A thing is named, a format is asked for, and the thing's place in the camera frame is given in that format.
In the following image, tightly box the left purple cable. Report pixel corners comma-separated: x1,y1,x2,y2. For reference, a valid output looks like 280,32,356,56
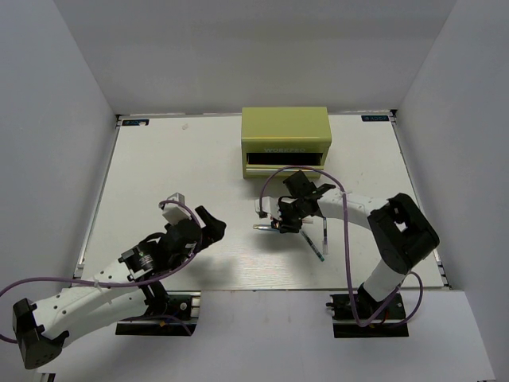
0,201,204,344

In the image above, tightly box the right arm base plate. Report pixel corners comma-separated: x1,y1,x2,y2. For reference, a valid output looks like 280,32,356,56
325,293,409,339

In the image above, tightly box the right blue table label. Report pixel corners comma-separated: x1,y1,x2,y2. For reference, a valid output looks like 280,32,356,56
361,115,390,122

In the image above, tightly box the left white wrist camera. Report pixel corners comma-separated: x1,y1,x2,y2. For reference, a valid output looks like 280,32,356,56
159,193,191,225

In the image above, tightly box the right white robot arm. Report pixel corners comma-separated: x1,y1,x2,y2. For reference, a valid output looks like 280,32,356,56
272,170,440,320

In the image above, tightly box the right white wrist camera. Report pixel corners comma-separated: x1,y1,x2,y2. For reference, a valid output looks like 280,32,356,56
254,197,281,220

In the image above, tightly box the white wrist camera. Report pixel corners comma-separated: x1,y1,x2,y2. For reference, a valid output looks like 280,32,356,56
254,197,281,220
159,193,191,225

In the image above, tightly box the left blue table label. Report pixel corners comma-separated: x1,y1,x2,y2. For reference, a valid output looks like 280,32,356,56
122,119,150,127

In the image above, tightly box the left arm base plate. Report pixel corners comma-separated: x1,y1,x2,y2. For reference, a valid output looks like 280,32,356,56
115,291,201,337

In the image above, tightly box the blue table label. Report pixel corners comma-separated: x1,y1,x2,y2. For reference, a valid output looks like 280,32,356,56
361,115,390,122
122,119,150,127

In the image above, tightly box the green metal drawer chest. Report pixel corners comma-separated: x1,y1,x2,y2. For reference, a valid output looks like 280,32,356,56
241,107,332,178

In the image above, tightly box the purple pen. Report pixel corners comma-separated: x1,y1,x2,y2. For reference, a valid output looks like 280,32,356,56
322,217,328,255

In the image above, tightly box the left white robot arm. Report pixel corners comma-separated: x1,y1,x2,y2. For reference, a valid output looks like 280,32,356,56
13,202,227,370

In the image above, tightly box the green pen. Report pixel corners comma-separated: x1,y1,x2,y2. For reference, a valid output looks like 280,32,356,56
300,230,325,262

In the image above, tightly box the blue silver pen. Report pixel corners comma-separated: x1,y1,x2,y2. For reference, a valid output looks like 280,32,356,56
253,224,279,232

